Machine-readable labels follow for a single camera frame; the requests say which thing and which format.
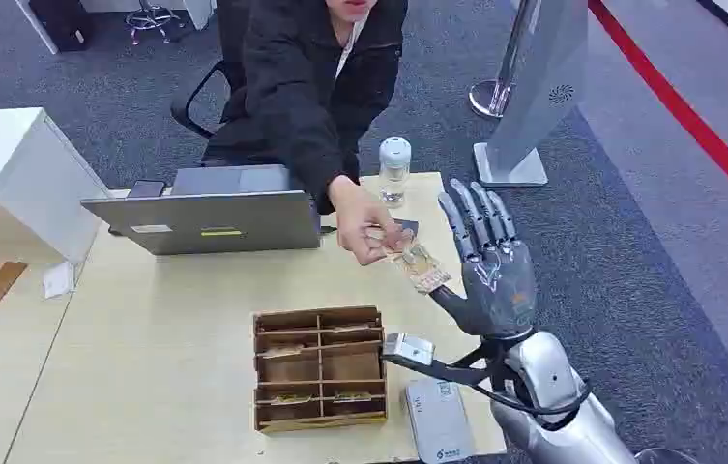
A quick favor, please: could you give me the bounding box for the dark round robot part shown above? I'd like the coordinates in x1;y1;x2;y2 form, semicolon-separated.
634;447;702;464

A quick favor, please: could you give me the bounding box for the printed paper card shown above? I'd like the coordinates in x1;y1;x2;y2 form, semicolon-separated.
369;223;452;295

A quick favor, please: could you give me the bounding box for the grey laptop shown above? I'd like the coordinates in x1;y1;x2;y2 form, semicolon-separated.
80;164;324;257

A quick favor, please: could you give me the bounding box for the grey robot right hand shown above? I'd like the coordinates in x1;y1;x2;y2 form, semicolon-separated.
429;178;539;341

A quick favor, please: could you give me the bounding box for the black office chair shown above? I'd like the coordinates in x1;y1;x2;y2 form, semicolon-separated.
169;0;250;169

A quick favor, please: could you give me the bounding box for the grey standing kiosk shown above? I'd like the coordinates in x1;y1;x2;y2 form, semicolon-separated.
473;0;590;189

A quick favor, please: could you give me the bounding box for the brown wooden strip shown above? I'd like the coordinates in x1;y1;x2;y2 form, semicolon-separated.
0;260;29;310

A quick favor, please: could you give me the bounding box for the red floor tape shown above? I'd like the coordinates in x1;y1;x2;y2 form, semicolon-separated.
587;0;728;222

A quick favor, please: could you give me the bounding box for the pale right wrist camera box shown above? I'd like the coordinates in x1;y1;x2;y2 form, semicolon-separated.
382;332;436;368

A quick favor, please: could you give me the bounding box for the grey flat card reader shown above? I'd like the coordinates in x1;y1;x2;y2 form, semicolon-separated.
404;378;477;464

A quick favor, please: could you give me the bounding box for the black smartphone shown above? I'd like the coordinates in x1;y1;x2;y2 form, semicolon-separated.
127;179;167;200

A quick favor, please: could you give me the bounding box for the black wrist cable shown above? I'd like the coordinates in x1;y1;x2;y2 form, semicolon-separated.
386;339;593;431

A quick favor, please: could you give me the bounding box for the white side desk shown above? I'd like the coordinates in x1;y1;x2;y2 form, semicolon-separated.
0;106;112;265

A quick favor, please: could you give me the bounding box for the person's hand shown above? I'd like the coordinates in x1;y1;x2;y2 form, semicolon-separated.
327;175;414;268

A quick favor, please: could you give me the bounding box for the chrome stool base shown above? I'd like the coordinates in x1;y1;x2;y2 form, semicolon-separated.
124;0;187;46

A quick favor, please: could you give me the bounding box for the white background desk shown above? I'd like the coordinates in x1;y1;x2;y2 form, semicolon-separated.
14;0;218;56

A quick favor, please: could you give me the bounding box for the person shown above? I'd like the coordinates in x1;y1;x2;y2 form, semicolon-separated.
201;0;411;217

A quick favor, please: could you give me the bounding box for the clear bottle with white cap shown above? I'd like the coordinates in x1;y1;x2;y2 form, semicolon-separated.
378;136;414;210

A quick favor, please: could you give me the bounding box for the black cabinet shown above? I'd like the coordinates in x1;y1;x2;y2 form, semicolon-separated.
28;0;94;54

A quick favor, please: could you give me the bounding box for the wooden card box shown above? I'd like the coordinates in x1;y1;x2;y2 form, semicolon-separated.
252;304;390;435

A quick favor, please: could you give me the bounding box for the white paper slip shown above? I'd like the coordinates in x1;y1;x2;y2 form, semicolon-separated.
42;260;77;301

